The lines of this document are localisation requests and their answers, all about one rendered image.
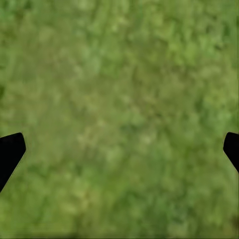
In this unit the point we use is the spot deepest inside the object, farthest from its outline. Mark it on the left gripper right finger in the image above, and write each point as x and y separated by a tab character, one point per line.
231	148

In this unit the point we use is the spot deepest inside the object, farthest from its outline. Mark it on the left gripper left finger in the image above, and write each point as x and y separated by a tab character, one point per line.
12	149

